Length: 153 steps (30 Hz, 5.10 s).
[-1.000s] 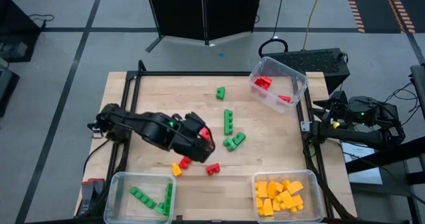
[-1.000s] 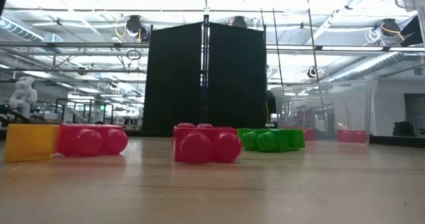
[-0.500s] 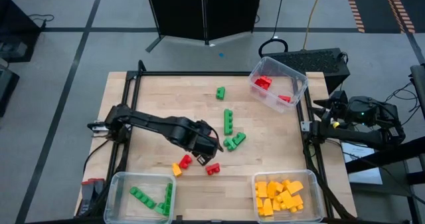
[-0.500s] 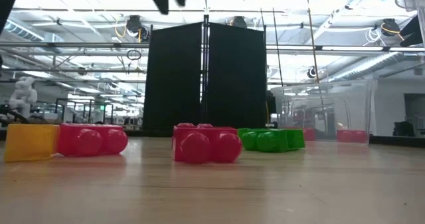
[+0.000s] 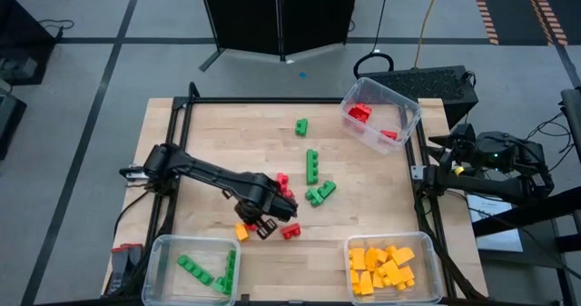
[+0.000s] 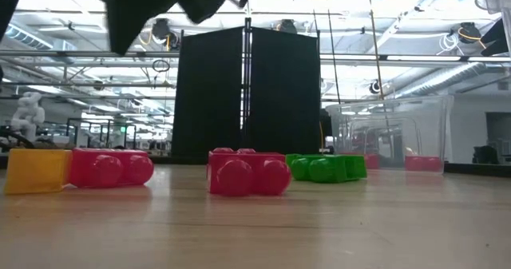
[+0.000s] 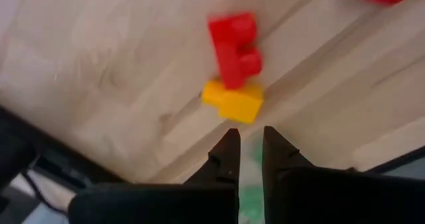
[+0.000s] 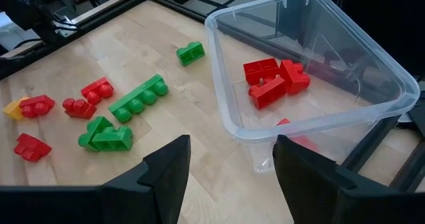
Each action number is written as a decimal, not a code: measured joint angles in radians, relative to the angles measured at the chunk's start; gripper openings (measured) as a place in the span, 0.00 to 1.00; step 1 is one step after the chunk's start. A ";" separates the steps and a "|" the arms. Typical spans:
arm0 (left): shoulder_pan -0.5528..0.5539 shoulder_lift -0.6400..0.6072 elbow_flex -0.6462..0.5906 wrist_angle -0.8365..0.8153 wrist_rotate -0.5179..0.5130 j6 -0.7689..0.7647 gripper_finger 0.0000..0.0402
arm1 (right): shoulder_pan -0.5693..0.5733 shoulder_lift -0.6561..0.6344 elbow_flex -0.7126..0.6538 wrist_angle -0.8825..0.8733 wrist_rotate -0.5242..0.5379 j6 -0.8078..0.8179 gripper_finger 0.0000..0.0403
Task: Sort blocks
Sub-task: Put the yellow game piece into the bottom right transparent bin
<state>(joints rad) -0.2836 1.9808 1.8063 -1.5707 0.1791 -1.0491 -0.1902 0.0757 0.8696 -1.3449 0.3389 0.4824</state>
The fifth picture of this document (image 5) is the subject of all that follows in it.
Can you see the black cabinet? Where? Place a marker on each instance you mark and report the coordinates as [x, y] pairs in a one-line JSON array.
[[22, 38]]

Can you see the large yellow toy block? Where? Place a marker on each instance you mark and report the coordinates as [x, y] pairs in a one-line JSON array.
[[392, 272]]

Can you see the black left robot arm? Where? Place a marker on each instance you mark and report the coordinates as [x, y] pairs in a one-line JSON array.
[[204, 172]]

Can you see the red and grey clamp tool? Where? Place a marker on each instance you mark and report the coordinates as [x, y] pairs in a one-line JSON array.
[[120, 260]]

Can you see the dark equipment box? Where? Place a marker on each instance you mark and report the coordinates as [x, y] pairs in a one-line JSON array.
[[11, 120]]

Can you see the yellow sloped toy block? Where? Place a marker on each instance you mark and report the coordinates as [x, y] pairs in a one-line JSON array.
[[402, 256]]

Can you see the white paper sheet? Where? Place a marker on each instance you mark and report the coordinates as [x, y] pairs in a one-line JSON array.
[[499, 240]]

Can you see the clear plastic container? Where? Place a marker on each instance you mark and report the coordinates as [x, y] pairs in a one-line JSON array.
[[181, 294], [390, 101], [424, 294]]

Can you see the black mat with orange stripes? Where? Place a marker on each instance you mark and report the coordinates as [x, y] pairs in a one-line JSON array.
[[508, 6]]

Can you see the black metal stand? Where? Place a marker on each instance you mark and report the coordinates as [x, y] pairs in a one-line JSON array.
[[517, 216]]

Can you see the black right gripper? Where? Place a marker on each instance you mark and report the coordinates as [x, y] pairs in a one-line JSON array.
[[467, 151]]

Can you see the red toy block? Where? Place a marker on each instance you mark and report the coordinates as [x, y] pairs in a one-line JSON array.
[[282, 180], [290, 231], [389, 134], [250, 227], [364, 110], [354, 115], [288, 193]]

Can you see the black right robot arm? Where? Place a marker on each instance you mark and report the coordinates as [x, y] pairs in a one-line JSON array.
[[481, 185]]

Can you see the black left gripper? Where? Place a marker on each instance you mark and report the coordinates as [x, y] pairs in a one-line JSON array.
[[268, 204]]

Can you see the black computer case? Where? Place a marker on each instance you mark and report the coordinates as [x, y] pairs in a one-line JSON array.
[[422, 85]]

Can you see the black folding screen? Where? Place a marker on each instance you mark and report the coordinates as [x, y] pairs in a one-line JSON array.
[[245, 15]]

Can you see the long green toy block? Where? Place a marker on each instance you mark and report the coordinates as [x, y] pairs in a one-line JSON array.
[[195, 269], [230, 269], [312, 166]]

